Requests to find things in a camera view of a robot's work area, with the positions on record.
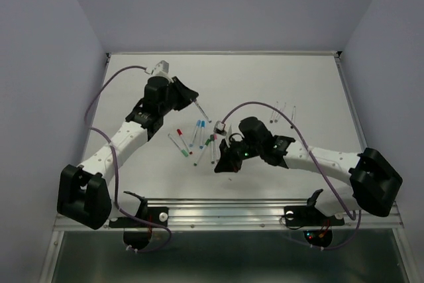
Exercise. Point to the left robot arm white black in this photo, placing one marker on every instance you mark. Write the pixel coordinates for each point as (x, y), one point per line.
(83, 193)

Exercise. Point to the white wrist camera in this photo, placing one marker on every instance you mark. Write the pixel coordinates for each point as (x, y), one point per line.
(221, 129)
(160, 69)

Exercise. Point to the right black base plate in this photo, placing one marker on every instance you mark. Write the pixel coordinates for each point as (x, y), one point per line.
(297, 217)

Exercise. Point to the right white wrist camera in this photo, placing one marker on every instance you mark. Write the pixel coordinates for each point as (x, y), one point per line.
(221, 129)

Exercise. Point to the dark red capped pen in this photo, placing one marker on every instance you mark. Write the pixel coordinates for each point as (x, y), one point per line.
(273, 115)

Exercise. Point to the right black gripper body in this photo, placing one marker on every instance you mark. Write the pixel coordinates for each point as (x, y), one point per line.
(246, 150)

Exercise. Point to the purple capped pen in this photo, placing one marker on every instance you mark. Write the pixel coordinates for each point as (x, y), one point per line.
(202, 111)

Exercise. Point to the aluminium front rail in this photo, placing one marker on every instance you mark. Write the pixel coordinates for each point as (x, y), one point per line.
(233, 215)

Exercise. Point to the green tipped white pen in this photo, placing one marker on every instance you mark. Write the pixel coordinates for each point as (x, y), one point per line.
(180, 148)

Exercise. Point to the pink capped pen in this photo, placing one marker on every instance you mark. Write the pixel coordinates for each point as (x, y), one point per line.
(215, 147)

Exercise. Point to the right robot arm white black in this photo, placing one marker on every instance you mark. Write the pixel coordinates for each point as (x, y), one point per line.
(371, 183)

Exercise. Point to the light blue capped pen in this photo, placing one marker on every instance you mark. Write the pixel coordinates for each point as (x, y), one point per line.
(194, 133)

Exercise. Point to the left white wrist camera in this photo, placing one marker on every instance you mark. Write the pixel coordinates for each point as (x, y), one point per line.
(160, 69)

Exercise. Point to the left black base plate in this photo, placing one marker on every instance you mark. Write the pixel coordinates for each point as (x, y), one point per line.
(147, 230)

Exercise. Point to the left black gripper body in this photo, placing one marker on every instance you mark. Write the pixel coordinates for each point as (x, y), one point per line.
(167, 107)

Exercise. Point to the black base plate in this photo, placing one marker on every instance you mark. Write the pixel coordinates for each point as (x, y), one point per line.
(147, 230)
(297, 217)

